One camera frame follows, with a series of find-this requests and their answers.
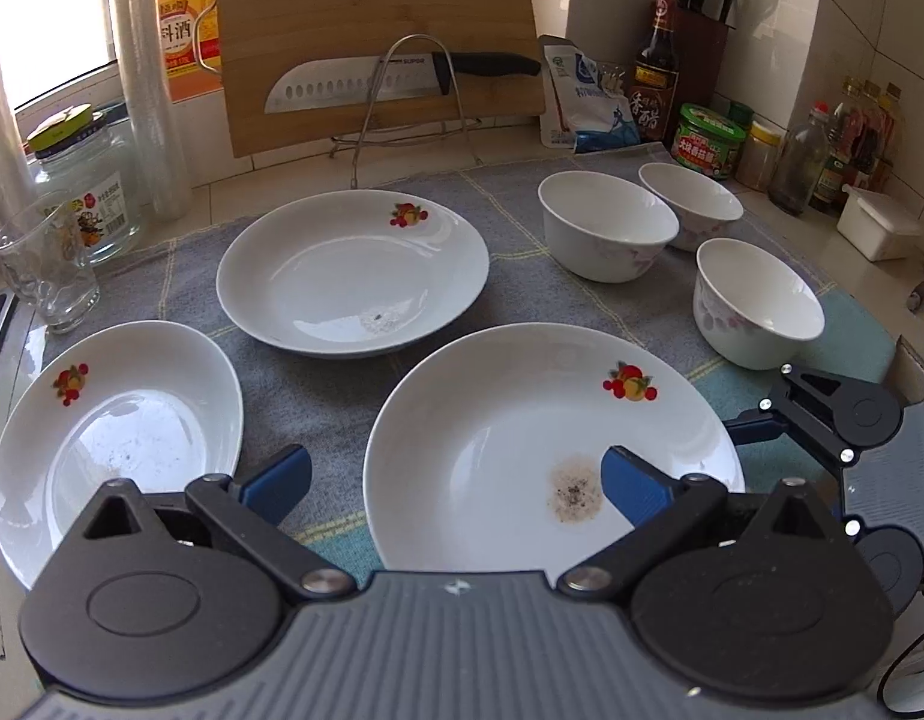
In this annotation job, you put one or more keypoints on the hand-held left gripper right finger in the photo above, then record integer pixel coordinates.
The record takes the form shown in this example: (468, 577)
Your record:
(631, 487)

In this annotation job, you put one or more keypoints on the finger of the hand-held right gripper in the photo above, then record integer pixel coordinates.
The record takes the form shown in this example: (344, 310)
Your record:
(852, 529)
(754, 431)

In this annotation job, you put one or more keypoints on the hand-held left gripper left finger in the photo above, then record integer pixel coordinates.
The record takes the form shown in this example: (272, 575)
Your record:
(278, 478)

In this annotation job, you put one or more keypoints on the white bowl with floral print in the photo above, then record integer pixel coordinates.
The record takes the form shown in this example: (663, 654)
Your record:
(747, 315)
(604, 240)
(694, 199)

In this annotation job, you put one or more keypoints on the white plate with fruit print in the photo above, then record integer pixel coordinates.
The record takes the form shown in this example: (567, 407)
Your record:
(342, 277)
(132, 420)
(492, 450)

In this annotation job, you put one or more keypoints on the grey checked towel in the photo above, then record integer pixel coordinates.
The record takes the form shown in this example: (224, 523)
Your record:
(319, 397)

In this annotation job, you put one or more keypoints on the metal spatula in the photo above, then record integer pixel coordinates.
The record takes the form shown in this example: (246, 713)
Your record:
(919, 296)

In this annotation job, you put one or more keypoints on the white plastic box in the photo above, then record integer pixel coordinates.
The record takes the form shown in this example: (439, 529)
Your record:
(878, 221)

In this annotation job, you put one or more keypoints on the clear glass bottle red cap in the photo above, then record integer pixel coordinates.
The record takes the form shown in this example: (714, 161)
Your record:
(798, 165)

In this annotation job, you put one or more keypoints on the yellow-lid spice jar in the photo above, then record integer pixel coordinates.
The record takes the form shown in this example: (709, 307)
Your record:
(758, 161)

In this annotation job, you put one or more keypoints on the green-lid sauce jar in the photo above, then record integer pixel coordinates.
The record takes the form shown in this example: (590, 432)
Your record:
(706, 146)

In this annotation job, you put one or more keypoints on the clear drinking glass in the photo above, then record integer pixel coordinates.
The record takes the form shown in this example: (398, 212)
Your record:
(49, 285)

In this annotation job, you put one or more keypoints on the small green-cap jar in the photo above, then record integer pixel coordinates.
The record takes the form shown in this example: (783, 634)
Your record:
(739, 114)

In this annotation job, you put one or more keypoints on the red-label plastic bottle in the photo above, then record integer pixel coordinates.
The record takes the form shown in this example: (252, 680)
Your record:
(871, 135)

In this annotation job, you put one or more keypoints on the glass jar with green lid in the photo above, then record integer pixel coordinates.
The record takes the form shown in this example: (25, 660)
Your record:
(102, 187)

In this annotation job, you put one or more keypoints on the yellow oil plastic bottle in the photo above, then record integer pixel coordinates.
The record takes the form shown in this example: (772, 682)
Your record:
(893, 120)

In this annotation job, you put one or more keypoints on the dark vinegar bottle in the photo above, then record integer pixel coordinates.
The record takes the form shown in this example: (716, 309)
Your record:
(657, 90)

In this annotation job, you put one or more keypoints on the white and blue salt bag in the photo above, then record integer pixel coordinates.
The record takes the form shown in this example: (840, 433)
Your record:
(589, 105)

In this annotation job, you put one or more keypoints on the dark red knife block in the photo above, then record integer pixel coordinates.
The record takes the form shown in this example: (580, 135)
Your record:
(706, 60)

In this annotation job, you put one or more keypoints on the metal binder clip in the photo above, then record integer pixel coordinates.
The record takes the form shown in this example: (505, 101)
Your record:
(612, 79)

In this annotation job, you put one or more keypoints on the large plastic wrap roll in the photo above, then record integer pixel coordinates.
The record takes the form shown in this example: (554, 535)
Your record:
(147, 90)

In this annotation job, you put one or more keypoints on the orange-label cooking wine bottle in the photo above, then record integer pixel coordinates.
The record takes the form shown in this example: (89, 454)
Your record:
(181, 45)

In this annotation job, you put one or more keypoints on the bamboo cutting board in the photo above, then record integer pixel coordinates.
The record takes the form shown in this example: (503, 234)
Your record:
(319, 15)

